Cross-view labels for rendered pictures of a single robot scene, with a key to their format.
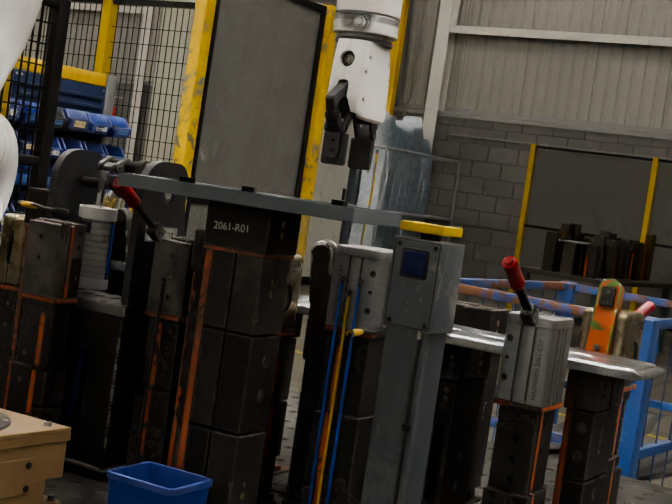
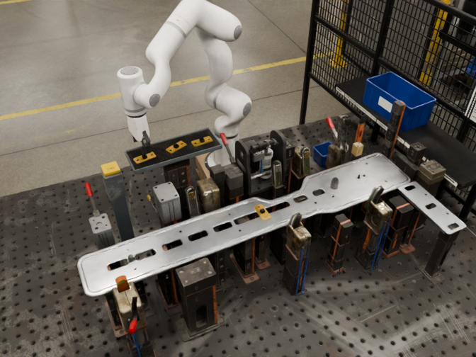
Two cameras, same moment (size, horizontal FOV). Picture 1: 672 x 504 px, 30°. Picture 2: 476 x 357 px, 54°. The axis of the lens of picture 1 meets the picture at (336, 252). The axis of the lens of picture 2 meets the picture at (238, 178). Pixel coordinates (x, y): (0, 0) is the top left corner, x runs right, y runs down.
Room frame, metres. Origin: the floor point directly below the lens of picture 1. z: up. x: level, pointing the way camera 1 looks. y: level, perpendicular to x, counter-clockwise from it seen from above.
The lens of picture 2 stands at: (2.75, -0.93, 2.32)
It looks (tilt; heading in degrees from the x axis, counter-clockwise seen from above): 42 degrees down; 126
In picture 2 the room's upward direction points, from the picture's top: straight up
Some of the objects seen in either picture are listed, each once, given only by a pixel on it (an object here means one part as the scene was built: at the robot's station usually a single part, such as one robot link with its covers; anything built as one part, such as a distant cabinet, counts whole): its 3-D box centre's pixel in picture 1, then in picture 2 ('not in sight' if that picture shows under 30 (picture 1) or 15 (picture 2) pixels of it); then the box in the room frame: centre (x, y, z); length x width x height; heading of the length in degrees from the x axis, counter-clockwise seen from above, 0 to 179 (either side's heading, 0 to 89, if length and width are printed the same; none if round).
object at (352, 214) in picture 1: (256, 199); (173, 149); (1.68, 0.12, 1.16); 0.37 x 0.14 x 0.02; 62
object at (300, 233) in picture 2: not in sight; (295, 259); (2.27, 0.13, 0.87); 0.12 x 0.09 x 0.35; 152
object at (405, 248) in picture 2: not in sight; (409, 222); (2.56, 0.61, 0.84); 0.11 x 0.06 x 0.29; 152
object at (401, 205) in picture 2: not in sight; (392, 227); (2.51, 0.55, 0.84); 0.11 x 0.10 x 0.28; 152
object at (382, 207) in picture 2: not in sight; (372, 235); (2.46, 0.42, 0.87); 0.12 x 0.09 x 0.35; 152
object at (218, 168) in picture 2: (199, 363); (218, 202); (1.85, 0.18, 0.90); 0.05 x 0.05 x 0.40; 62
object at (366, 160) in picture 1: (365, 145); (147, 147); (1.68, -0.02, 1.25); 0.03 x 0.03 x 0.07; 68
